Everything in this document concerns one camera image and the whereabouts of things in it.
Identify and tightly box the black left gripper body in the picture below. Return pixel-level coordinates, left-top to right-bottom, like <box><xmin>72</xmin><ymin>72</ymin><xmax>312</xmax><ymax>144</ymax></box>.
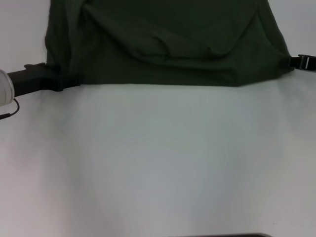
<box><xmin>6</xmin><ymin>63</ymin><xmax>65</xmax><ymax>97</ymax></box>

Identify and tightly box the dark green printed T-shirt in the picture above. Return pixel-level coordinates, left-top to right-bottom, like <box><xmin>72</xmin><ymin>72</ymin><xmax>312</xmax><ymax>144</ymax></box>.
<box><xmin>44</xmin><ymin>0</ymin><xmax>296</xmax><ymax>87</ymax></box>

